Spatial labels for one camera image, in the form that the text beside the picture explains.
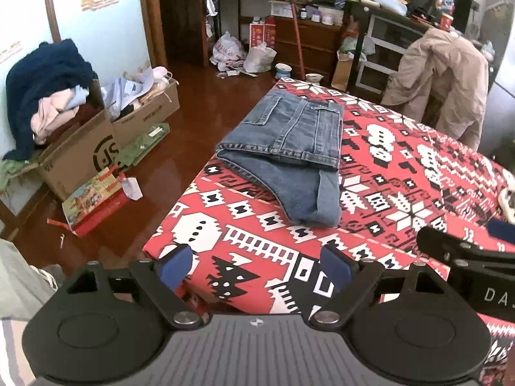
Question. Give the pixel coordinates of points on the cardboard box with clothes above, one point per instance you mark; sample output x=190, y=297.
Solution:
x=83, y=151

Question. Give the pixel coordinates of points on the navy blue garment pile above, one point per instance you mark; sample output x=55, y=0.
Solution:
x=48, y=69

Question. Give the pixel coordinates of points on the colourful picture book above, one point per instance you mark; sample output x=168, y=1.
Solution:
x=93, y=202

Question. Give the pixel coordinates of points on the red broom handle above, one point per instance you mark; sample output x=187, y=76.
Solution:
x=298, y=39

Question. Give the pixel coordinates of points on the blue denim jeans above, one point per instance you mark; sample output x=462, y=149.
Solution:
x=292, y=147

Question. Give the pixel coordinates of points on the cream white sweater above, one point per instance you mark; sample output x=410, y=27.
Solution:
x=506, y=201

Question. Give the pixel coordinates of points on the white plastic bag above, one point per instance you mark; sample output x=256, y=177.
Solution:
x=228, y=53

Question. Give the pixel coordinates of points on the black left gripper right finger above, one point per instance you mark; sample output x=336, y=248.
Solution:
x=399, y=326

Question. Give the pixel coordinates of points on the dark wooden drawer cabinet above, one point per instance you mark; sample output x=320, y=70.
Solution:
x=319, y=44

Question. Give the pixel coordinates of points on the beige jacket on chair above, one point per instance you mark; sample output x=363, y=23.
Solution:
x=450, y=68

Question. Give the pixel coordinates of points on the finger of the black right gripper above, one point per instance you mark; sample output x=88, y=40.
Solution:
x=446, y=248
x=501, y=230

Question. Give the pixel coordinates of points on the white shelf unit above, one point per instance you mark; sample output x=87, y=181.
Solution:
x=385, y=40

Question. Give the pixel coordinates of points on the red patterned table cloth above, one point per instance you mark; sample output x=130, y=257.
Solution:
x=396, y=176

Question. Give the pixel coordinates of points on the silver refrigerator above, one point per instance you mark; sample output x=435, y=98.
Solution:
x=497, y=27

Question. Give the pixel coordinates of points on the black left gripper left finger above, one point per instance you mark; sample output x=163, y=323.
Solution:
x=105, y=325

